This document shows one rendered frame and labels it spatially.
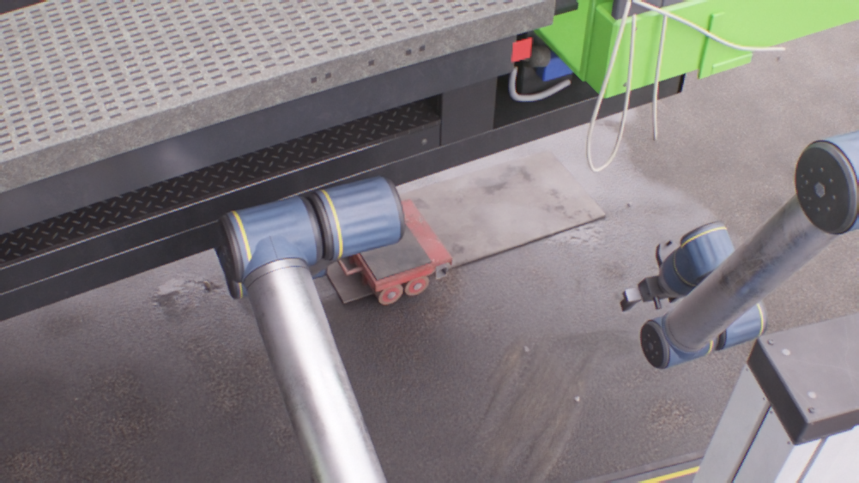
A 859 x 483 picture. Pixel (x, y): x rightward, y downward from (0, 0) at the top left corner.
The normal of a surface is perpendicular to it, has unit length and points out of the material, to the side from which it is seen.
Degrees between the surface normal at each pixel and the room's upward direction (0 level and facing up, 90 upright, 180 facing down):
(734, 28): 90
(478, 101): 90
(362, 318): 0
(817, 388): 0
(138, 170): 90
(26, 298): 90
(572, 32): 2
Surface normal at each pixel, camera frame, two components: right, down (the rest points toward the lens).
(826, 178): -0.93, 0.22
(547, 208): 0.06, -0.70
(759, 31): 0.45, 0.65
